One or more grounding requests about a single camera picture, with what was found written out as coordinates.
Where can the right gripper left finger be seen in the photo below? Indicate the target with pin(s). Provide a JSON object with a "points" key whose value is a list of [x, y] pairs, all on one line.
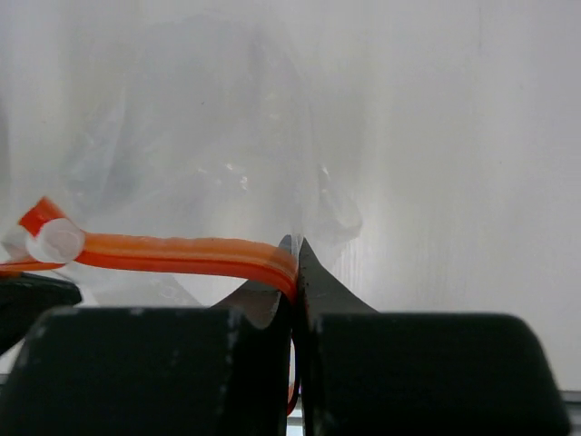
{"points": [[222, 370]]}

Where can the clear zip top bag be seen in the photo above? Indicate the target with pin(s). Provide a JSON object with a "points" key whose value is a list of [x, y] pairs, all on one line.
{"points": [[141, 140]]}

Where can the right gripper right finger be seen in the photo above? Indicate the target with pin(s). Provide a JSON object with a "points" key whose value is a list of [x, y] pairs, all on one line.
{"points": [[366, 372]]}

